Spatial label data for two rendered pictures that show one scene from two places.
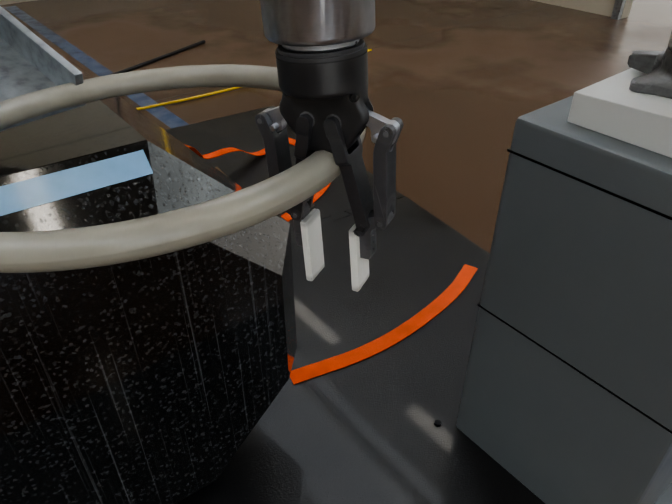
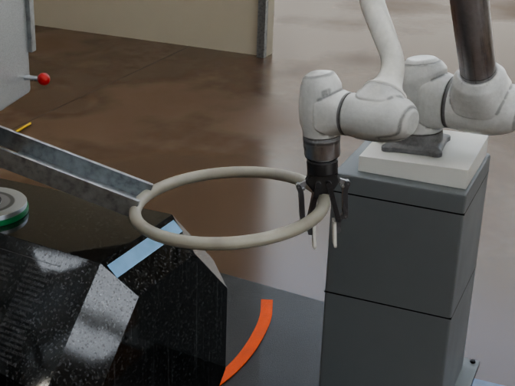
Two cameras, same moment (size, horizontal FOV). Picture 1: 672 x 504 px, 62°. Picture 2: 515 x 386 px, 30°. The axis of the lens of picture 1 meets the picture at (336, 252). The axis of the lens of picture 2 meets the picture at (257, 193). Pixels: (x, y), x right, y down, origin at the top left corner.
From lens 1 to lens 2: 194 cm
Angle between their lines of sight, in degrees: 29
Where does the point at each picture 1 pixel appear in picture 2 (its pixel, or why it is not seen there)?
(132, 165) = (173, 228)
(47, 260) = (283, 236)
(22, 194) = (142, 249)
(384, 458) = not seen: outside the picture
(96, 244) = (294, 228)
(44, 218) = (155, 260)
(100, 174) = not seen: hidden behind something
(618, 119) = (383, 166)
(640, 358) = (424, 283)
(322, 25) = (332, 154)
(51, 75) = (126, 188)
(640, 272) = (413, 237)
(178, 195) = not seen: hidden behind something
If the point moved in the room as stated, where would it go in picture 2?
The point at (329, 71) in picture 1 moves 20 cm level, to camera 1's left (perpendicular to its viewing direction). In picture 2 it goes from (332, 167) to (259, 179)
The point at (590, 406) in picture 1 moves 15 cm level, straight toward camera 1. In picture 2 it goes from (405, 325) to (407, 351)
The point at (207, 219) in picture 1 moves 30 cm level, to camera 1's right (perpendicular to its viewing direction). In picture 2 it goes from (316, 217) to (420, 197)
